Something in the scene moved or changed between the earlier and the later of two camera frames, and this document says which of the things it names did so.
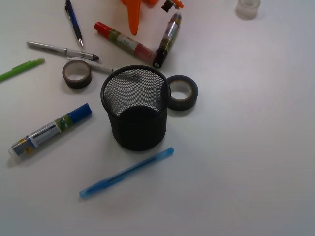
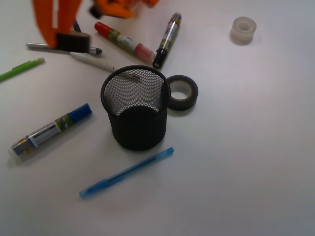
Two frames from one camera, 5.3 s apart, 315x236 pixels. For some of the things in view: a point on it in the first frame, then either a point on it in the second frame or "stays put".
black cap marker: (165, 44) stays put
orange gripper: (133, 7) to (67, 11)
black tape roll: (184, 92) stays put
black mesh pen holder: (136, 99) stays put
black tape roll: (77, 73) to (74, 42)
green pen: (21, 68) stays put
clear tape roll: (247, 10) to (242, 30)
